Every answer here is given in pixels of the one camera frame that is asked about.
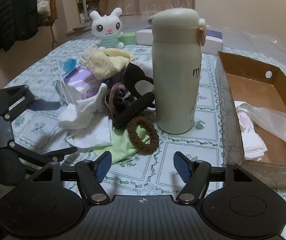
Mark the white purple tissue pack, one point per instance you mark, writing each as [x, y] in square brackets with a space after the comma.
[79, 84]

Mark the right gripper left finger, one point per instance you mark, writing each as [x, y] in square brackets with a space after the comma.
[90, 176]

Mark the brown cardboard tray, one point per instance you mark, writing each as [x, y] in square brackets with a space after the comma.
[252, 97]

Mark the green rectangular box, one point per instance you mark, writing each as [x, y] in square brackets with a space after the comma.
[128, 38]

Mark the light green cloth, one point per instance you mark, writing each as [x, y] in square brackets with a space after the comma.
[121, 147]

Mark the black eye mask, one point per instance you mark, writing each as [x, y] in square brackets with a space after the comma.
[136, 81]

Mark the yellow towel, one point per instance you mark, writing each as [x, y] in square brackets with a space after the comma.
[105, 63]

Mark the clear plastic bag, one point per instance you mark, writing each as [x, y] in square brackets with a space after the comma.
[272, 121]

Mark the white pink-print cloth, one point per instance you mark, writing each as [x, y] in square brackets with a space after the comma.
[253, 145]

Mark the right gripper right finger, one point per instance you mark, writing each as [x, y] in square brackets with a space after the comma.
[194, 174]

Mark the brown hair scrunchie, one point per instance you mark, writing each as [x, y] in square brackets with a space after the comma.
[143, 135]

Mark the white and blue flat box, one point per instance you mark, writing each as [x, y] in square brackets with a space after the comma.
[213, 43]

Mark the white bunny plush toy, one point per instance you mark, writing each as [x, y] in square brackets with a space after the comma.
[107, 29]

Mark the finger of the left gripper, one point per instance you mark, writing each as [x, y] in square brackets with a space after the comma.
[42, 105]
[43, 159]

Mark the cream thermos bottle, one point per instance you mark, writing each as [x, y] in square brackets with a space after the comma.
[176, 67]

